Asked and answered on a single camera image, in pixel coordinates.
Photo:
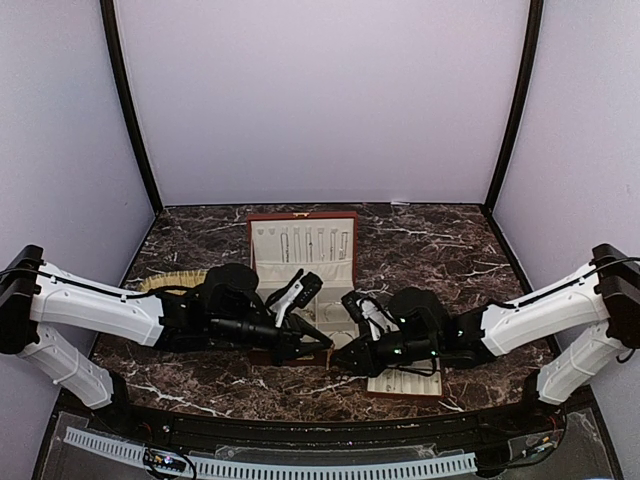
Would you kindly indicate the black frame post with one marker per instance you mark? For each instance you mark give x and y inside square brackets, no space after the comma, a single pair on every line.
[128,109]
[526,65]

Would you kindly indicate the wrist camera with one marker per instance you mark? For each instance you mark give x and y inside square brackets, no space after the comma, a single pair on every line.
[230,291]
[415,313]

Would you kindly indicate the black right frame post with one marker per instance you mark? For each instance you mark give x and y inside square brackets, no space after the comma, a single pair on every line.
[526,65]

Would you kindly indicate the brown jewelry display tray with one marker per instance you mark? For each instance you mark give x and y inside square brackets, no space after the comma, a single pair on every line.
[394,383]

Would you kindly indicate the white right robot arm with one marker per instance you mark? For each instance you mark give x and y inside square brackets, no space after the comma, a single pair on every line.
[602,296]

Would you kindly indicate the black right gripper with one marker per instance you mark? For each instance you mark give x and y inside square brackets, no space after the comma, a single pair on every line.
[367,363]

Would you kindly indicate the woven bamboo tray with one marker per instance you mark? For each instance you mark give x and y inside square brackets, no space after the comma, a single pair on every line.
[187,279]

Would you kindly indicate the white slotted cable duct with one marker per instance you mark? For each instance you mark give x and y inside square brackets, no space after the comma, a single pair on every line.
[251,463]

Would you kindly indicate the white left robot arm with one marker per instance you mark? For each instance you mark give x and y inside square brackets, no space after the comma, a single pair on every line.
[37,297]

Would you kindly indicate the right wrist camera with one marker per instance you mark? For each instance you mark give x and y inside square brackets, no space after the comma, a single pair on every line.
[415,313]

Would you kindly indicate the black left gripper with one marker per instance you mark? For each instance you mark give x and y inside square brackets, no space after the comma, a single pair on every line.
[290,346]

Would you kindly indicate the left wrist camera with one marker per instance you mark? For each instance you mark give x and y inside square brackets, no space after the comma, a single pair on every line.
[230,291]

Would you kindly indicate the black left frame post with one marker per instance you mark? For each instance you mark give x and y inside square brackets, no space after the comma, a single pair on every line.
[128,109]

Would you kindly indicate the red wooden jewelry box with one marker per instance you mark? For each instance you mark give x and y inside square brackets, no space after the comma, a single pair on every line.
[324,243]

